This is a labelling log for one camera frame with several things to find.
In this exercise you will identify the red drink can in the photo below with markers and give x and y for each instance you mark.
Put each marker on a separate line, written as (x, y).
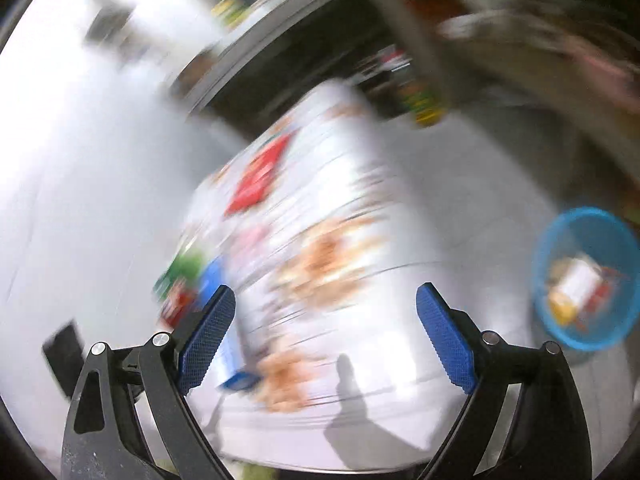
(179, 301)

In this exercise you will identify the blue plastic basket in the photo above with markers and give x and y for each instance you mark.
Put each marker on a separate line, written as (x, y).
(605, 238)

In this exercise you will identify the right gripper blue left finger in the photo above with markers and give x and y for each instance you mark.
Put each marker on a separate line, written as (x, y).
(103, 437)

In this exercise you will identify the green plastic bottle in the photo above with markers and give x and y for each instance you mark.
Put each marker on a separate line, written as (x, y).
(186, 268)

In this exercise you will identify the dark kitchen counter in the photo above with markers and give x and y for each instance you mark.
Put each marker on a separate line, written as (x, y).
(277, 55)

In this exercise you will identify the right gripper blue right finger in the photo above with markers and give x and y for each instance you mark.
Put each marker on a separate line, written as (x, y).
(548, 436)

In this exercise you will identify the red snack packet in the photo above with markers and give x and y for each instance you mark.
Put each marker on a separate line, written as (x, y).
(258, 175)

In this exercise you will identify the blue white toothpaste box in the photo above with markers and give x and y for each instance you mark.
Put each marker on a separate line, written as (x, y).
(229, 369)

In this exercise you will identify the floral tablecloth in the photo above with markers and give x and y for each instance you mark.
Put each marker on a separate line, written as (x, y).
(324, 272)

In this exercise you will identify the yellow white snack wrapper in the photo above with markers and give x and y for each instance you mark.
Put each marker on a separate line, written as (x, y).
(578, 290)

